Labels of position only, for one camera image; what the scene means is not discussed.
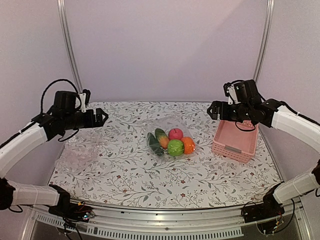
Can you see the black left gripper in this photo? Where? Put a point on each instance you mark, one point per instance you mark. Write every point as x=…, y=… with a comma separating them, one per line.
x=91, y=123

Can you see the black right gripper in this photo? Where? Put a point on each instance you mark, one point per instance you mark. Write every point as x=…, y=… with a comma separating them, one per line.
x=224, y=115

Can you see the orange toy fruit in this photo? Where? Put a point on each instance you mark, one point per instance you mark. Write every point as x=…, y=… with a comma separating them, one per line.
x=189, y=145

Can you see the red toy apple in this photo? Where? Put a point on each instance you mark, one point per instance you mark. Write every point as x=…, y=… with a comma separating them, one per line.
x=175, y=134

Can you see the green toy apple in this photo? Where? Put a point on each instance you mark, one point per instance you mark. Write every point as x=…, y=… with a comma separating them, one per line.
x=175, y=147

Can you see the clear zip top bag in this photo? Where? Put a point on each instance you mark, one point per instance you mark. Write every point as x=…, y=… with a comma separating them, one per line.
x=167, y=123

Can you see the green yellow toy mango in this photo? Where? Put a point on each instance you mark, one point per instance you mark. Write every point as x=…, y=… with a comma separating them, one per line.
x=162, y=137

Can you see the dark green toy cucumber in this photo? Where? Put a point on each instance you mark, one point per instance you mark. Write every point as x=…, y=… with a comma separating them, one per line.
x=154, y=145

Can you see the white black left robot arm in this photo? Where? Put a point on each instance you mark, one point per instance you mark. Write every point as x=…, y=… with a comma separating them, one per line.
x=68, y=112

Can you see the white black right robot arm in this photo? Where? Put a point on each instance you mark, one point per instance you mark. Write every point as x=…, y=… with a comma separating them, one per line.
x=245, y=103

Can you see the pink perforated plastic basket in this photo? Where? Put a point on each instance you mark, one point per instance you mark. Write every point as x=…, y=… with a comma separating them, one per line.
x=235, y=140

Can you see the floral patterned table mat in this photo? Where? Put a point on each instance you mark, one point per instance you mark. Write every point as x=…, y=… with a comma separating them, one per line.
x=136, y=179

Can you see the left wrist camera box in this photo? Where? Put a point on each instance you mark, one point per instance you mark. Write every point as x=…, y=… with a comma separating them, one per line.
x=84, y=99

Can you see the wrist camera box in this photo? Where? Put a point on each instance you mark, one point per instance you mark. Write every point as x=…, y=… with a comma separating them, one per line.
x=84, y=99
x=246, y=91

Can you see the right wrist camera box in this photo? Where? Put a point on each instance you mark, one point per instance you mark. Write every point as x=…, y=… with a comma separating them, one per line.
x=246, y=91

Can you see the aluminium front frame rail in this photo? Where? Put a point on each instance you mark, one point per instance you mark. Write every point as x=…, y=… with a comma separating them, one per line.
x=117, y=222

